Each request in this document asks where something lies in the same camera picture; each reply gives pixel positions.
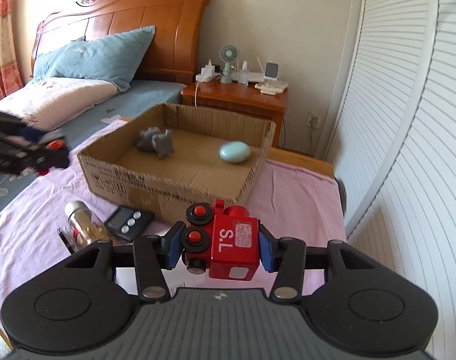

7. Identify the red toy train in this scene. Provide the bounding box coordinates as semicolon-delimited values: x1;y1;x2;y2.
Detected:
181;199;260;281

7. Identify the grey elephant figurine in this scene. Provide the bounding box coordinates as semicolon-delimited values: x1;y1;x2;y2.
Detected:
135;127;174;159

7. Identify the teal egg-shaped case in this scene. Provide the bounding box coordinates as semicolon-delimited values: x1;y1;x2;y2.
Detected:
219;141;251;164

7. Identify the black digital timer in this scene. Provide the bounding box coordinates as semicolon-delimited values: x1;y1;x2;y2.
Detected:
103;205;155;242

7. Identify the pink blanket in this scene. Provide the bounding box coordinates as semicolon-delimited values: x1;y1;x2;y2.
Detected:
0;119;348;338

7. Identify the capsule bottle silver cap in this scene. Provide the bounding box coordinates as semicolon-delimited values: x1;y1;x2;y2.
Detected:
64;201;110;248

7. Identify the black flat phone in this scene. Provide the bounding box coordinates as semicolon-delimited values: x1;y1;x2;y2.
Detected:
57;228;77;254

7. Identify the cardboard box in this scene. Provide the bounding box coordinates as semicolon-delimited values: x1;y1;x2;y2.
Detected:
77;104;276;224

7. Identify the blue bed sheet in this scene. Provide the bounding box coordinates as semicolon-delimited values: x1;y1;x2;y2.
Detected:
0;80;185;212

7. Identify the blue pillow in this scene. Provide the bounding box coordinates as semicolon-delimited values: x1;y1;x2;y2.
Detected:
33;25;156;92

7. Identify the wooden nightstand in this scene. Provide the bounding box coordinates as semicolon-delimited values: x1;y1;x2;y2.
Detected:
181;80;289;147

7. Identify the white louvered wardrobe door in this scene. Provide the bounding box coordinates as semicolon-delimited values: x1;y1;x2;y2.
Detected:
325;0;456;359

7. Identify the white remote control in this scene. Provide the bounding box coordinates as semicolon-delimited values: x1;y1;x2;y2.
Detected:
255;80;289;95

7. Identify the white smart display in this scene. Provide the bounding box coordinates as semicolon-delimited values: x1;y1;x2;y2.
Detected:
264;59;279;80

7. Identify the small clear bottle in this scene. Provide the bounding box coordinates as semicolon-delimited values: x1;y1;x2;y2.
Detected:
238;61;250;86

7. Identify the white power strip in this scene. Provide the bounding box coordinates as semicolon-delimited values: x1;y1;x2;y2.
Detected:
195;60;219;83

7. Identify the small green desk fan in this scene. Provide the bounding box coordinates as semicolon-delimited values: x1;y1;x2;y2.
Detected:
220;44;239;84

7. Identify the wooden headboard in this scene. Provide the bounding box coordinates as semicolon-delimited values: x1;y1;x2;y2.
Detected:
31;0;211;85

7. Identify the black cable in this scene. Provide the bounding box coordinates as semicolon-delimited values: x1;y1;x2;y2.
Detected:
280;117;321;159

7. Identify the wall socket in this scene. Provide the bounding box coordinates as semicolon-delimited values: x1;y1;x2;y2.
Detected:
307;112;320;129

